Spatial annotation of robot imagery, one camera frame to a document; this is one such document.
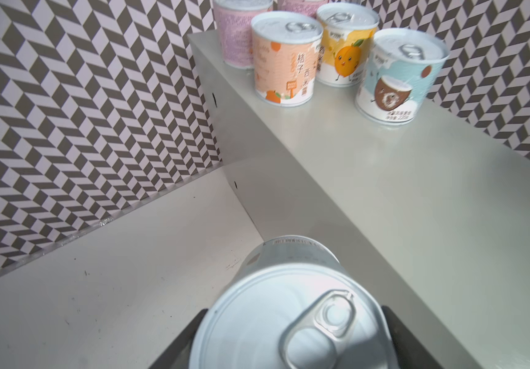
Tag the pink label can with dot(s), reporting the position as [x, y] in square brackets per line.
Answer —
[233, 19]
[303, 7]

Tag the orange label can front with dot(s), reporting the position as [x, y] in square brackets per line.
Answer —
[348, 30]

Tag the grey metal cabinet box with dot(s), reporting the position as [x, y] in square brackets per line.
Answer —
[432, 218]

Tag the can teal label back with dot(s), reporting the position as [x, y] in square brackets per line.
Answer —
[293, 305]

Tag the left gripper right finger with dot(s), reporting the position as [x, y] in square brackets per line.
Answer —
[410, 353]

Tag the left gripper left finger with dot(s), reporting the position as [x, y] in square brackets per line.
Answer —
[177, 355]

